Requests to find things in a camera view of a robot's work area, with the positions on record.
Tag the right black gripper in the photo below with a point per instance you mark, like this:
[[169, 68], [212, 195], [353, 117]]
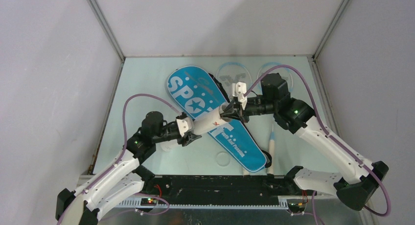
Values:
[[237, 112]]

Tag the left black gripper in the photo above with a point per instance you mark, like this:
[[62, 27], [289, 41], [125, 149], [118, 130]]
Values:
[[189, 139]]

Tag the white shuttlecock tube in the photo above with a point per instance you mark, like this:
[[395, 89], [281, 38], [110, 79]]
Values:
[[203, 124]]

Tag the blue racket cover bag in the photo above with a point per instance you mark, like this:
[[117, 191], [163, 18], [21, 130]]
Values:
[[202, 97]]

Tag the clear plastic tube lid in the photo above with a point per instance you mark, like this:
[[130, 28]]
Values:
[[223, 159]]

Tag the blue badminton racket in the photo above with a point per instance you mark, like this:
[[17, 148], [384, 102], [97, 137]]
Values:
[[232, 72], [277, 146]]

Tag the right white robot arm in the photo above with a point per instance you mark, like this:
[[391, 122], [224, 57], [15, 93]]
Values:
[[358, 177]]

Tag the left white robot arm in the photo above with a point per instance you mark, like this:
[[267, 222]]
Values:
[[89, 203]]

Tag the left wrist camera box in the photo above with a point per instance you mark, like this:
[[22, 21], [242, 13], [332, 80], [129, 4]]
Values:
[[185, 125]]

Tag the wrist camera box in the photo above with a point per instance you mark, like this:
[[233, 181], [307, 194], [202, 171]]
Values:
[[238, 90], [185, 125]]

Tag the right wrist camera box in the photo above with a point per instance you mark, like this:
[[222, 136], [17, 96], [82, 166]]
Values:
[[238, 90]]

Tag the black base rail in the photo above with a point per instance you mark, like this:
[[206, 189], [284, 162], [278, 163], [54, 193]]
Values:
[[221, 190]]

